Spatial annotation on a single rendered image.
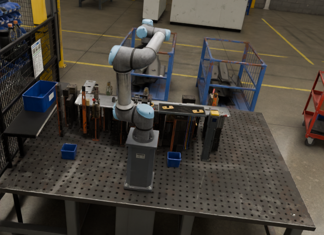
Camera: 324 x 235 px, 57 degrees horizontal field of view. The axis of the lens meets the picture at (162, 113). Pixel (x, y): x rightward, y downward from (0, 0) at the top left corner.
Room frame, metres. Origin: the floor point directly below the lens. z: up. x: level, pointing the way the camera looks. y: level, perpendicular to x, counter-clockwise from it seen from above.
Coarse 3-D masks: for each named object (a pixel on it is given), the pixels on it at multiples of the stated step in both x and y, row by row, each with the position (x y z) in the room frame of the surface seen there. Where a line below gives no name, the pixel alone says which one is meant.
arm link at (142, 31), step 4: (144, 24) 2.04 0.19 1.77; (140, 28) 1.94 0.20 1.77; (144, 28) 1.94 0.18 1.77; (148, 28) 1.96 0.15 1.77; (152, 28) 1.96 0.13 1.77; (136, 32) 1.95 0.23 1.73; (140, 32) 1.94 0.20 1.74; (144, 32) 1.93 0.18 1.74; (148, 32) 1.95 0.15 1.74; (140, 36) 1.94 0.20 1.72; (144, 36) 1.93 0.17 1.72; (148, 36) 1.95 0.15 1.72
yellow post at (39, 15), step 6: (36, 0) 2.70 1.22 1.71; (42, 0) 2.72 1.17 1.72; (36, 6) 2.70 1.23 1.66; (42, 6) 2.71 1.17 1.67; (36, 12) 2.70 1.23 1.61; (42, 12) 2.71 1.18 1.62; (36, 18) 2.70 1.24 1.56; (42, 18) 2.71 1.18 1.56; (36, 24) 2.70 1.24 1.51; (42, 36) 2.71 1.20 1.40; (48, 36) 2.79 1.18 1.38; (42, 48) 2.71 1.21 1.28; (48, 48) 2.76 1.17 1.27; (42, 78) 2.70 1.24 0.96
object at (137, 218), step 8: (120, 208) 1.53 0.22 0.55; (128, 208) 1.53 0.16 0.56; (120, 216) 1.53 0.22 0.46; (128, 216) 1.53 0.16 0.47; (136, 216) 1.53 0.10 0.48; (144, 216) 1.53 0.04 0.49; (152, 216) 1.53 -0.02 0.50; (120, 224) 1.53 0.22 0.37; (128, 224) 1.53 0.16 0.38; (136, 224) 1.53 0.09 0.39; (144, 224) 1.53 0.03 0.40; (152, 224) 1.53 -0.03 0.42; (120, 232) 1.53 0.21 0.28; (128, 232) 1.53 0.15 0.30; (136, 232) 1.53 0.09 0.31; (144, 232) 1.53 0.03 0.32; (152, 232) 1.54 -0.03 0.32
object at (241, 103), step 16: (208, 48) 4.53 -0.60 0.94; (208, 64) 4.25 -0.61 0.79; (224, 64) 4.91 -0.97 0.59; (240, 64) 4.02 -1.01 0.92; (256, 64) 4.03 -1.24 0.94; (208, 80) 4.02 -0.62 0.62; (224, 80) 4.35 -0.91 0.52; (240, 80) 4.92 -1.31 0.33; (208, 96) 4.46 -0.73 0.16; (224, 96) 4.17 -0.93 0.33; (240, 96) 4.60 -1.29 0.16; (256, 96) 4.02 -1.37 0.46
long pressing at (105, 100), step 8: (80, 96) 2.35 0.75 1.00; (88, 96) 2.37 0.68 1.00; (104, 96) 2.40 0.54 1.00; (112, 96) 2.42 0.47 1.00; (80, 104) 2.20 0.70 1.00; (104, 104) 2.25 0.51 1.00; (112, 104) 2.26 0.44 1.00; (184, 104) 2.42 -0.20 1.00; (208, 112) 2.33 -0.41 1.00; (224, 112) 2.36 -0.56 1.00
